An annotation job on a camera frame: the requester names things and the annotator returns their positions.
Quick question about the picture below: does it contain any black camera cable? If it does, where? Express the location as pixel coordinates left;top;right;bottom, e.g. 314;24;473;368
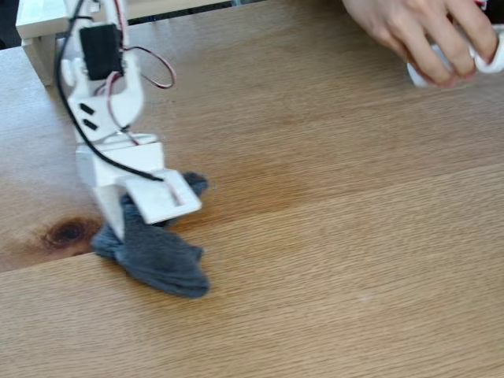
54;0;165;183

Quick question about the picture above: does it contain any grey terry cloth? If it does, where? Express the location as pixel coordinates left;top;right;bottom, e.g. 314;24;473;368
91;171;212;300

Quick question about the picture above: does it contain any red white servo cable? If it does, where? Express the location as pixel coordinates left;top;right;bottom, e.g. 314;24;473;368
105;0;177;146

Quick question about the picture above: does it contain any person's hand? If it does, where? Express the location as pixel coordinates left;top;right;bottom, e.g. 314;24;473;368
341;0;498;89

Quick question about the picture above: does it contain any white leader arm handle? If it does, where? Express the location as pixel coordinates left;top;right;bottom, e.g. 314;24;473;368
406;23;504;88

